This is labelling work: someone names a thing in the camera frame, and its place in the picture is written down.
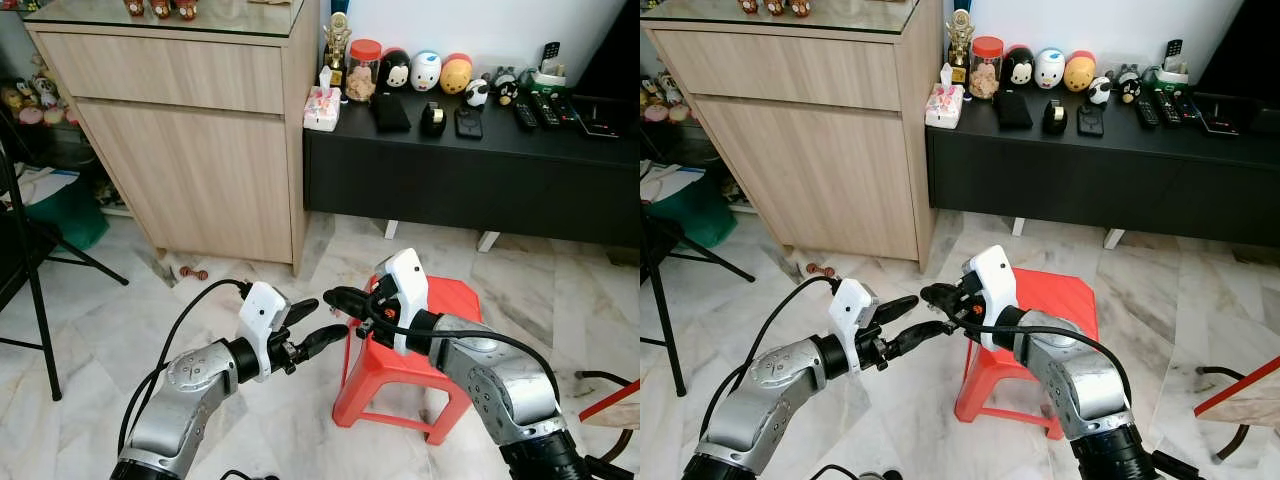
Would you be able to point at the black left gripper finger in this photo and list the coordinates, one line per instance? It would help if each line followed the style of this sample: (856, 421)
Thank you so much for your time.
(303, 310)
(322, 340)
(897, 308)
(918, 337)

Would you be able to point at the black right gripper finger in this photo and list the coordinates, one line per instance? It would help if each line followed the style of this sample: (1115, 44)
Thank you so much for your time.
(950, 307)
(942, 292)
(345, 296)
(352, 310)

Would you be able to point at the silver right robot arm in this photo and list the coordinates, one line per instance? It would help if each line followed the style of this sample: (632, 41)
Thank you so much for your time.
(1085, 385)
(500, 385)

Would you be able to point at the small brown floor toy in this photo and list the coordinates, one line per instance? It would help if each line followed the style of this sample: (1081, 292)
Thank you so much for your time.
(194, 273)
(819, 270)

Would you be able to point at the red plastic stool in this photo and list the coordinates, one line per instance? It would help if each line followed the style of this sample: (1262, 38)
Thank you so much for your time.
(1010, 385)
(400, 385)

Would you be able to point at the black low console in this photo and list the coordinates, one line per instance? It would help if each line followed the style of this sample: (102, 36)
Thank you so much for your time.
(470, 185)
(1090, 185)

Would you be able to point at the light wooden drawer cabinet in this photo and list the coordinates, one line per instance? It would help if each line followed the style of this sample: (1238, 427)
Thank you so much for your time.
(190, 160)
(810, 160)

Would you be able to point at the black tape dispenser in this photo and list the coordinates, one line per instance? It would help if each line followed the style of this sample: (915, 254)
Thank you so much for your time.
(1055, 118)
(433, 120)

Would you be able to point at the black wallet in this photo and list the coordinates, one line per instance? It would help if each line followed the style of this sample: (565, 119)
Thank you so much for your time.
(1014, 110)
(391, 112)

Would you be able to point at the pink white tissue box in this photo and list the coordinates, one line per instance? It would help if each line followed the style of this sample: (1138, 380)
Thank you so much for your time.
(322, 108)
(944, 106)

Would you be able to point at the small black key fob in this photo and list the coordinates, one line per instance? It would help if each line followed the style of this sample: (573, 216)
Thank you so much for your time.
(469, 123)
(1091, 121)

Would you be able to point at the black metal folding stand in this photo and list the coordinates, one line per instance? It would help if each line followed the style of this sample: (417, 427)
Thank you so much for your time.
(38, 300)
(668, 310)

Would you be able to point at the clear jar red lid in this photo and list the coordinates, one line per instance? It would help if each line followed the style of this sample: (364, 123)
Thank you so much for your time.
(987, 72)
(364, 75)

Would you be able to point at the green plastic bag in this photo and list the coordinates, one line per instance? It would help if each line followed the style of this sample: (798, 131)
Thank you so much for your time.
(695, 212)
(70, 215)

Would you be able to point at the small panda plush toy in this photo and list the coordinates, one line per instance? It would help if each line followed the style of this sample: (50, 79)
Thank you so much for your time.
(1100, 91)
(477, 93)

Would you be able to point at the black round plush toy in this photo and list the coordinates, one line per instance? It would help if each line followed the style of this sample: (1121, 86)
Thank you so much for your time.
(395, 70)
(1019, 68)

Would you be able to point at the white round plush toy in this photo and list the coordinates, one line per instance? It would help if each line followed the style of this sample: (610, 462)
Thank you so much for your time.
(426, 72)
(1049, 70)

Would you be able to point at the yellow round plush toy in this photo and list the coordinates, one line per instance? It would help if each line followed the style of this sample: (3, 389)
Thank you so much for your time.
(456, 75)
(1080, 72)

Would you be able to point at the black remote control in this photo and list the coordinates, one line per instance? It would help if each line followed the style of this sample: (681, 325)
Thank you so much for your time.
(526, 113)
(566, 106)
(546, 109)
(1168, 107)
(1187, 104)
(1147, 111)

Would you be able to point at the small black grey plush toy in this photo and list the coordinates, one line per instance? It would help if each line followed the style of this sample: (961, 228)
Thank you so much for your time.
(1128, 85)
(505, 88)

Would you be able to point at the small gold trophy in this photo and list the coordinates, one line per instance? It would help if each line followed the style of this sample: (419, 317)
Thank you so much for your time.
(960, 48)
(337, 50)

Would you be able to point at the green white desk holder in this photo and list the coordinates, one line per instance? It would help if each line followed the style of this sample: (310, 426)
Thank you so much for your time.
(1172, 74)
(549, 76)

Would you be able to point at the flat black tray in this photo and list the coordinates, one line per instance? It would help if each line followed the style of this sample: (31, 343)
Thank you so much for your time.
(1220, 117)
(600, 120)

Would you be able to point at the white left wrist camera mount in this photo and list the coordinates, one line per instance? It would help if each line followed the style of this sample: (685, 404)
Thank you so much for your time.
(260, 320)
(850, 315)

